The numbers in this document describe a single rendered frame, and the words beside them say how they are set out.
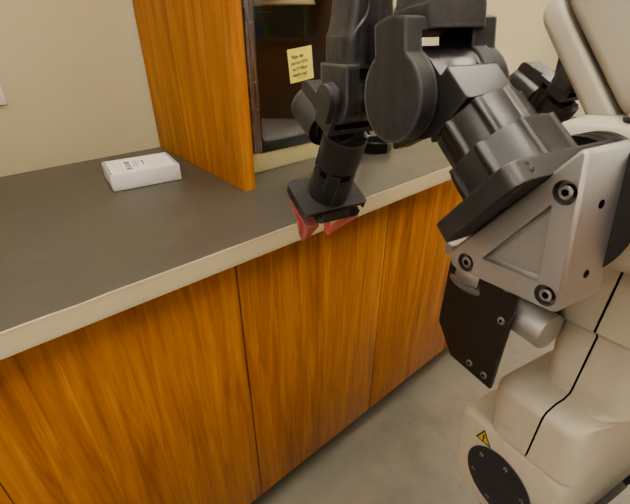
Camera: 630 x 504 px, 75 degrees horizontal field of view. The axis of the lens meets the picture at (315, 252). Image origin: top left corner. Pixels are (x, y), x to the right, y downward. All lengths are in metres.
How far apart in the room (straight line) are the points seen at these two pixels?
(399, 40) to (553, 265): 0.20
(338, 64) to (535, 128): 0.23
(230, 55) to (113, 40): 0.52
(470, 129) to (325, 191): 0.27
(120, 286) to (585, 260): 0.59
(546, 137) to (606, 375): 0.31
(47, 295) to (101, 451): 0.33
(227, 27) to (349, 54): 0.48
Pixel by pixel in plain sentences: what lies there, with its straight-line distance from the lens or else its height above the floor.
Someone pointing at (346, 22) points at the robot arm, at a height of 1.29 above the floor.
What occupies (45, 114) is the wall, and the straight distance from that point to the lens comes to 1.33.
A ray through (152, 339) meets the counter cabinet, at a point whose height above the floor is 0.80.
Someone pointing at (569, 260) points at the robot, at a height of 1.16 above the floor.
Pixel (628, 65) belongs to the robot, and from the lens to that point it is 0.43.
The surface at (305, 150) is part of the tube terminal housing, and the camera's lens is 1.17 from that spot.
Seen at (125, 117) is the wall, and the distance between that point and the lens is 1.38.
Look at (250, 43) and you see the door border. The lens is 1.02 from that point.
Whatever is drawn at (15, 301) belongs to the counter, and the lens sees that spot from 0.73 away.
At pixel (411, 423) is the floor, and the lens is 1.66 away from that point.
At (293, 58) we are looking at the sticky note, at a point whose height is 1.20.
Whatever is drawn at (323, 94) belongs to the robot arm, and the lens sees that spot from 0.48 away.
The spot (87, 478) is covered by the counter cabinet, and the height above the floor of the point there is 0.56.
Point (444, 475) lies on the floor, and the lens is 1.57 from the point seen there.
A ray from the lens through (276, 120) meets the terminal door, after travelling 1.08.
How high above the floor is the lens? 1.30
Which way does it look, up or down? 30 degrees down
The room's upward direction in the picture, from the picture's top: straight up
